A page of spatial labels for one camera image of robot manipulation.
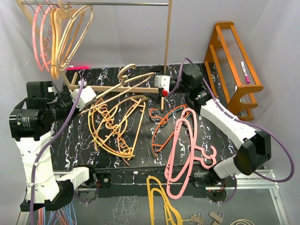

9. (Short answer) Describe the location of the orange plastic curved hanger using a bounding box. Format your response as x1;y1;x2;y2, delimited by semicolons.
90;95;147;155

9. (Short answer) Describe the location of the beige plastic hanger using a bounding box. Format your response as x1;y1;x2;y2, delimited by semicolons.
79;64;159;115

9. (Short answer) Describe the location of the pink curved wire hanger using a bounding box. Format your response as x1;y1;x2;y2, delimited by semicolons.
39;1;55;72

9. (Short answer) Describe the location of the wooden hanger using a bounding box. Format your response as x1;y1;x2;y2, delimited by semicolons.
51;8;78;75
49;8;71;79

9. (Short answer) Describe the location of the pink wavy wire hanger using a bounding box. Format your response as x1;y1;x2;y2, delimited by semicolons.
22;0;51;72

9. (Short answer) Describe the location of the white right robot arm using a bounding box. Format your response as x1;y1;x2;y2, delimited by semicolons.
155;63;271;186

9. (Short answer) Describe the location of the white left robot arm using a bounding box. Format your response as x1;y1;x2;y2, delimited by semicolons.
9;80;97;212

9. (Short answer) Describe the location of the pink tape strip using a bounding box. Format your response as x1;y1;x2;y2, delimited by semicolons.
66;66;90;71

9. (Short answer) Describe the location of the orange wooden shelf rack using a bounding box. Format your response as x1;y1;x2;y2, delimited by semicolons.
204;22;263;121

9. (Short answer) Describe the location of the pink flat plastic hanger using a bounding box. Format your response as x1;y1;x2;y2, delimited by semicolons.
164;108;217;200

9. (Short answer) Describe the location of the pink white marker pen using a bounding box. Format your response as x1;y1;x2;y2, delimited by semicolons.
240;61;250;84

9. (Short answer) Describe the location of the yellow plastic hanger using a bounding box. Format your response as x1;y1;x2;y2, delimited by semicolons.
146;176;183;225

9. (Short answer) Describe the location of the beige clip left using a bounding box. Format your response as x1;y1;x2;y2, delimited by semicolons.
185;212;204;225

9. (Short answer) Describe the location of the beige clip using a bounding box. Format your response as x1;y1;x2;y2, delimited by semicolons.
209;211;224;225
185;212;204;225

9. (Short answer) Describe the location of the beige clip right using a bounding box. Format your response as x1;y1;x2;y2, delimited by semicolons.
209;211;224;225

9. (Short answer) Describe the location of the cream hanger bottom edge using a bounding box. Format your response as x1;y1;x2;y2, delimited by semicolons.
230;219;255;225

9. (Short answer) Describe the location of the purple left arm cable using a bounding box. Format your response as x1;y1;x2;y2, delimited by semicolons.
29;79;89;225

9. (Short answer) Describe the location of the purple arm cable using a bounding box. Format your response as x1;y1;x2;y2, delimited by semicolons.
167;57;295;204
29;79;89;225

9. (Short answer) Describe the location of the wooden garment rack frame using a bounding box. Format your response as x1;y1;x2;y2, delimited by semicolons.
15;0;173;112

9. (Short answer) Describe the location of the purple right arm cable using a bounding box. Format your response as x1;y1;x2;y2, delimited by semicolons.
167;57;295;204

